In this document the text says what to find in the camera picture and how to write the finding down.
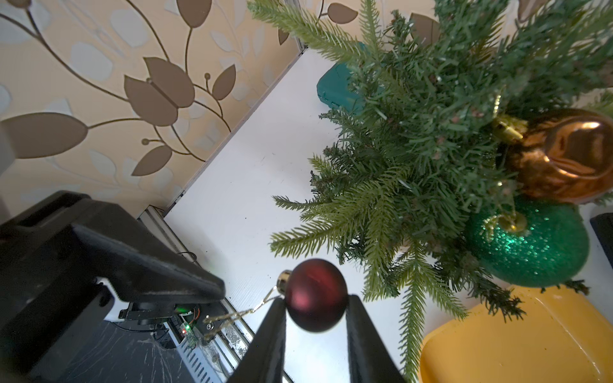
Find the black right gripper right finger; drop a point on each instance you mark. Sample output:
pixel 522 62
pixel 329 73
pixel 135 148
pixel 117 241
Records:
pixel 368 358

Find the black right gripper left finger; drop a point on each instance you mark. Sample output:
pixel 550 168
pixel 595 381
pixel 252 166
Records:
pixel 264 360

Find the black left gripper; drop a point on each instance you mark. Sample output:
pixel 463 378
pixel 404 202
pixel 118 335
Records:
pixel 67 260

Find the dark red ball ornament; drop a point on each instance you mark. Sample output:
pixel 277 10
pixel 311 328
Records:
pixel 314 295

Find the green glitter ball ornament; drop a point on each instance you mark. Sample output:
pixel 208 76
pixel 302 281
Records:
pixel 539 244

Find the small artificial christmas tree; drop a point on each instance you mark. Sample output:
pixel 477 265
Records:
pixel 396 190

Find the copper shiny ball ornament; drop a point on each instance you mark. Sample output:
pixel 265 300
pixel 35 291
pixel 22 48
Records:
pixel 564 155

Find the yellow plastic tray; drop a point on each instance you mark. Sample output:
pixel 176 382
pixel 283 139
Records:
pixel 562 338

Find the black flat case yellow label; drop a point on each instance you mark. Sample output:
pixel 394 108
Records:
pixel 603 227

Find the green plastic tool case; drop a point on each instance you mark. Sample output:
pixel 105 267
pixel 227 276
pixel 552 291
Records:
pixel 334 91

